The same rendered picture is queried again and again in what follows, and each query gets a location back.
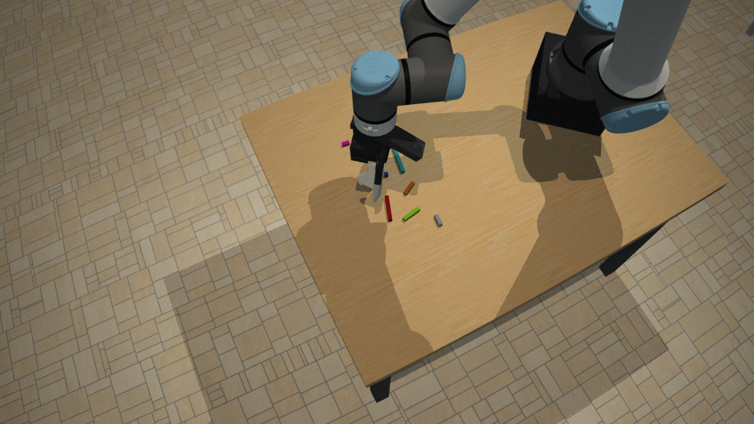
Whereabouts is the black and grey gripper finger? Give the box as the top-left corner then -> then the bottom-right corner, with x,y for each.
357,158 -> 384,203

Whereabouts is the dark red rod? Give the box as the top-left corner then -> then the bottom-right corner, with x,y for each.
385,195 -> 392,221

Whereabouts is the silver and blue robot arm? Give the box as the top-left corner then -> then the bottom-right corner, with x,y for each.
350,0 -> 691,161

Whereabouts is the orange rod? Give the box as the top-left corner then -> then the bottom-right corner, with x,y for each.
404,181 -> 415,196

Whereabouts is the green rectangular bar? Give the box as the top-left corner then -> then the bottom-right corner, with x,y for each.
402,207 -> 420,222

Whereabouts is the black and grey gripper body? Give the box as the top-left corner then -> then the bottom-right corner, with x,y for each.
350,118 -> 390,163

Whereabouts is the turquoise rod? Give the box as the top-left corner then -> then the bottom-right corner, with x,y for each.
392,148 -> 405,174

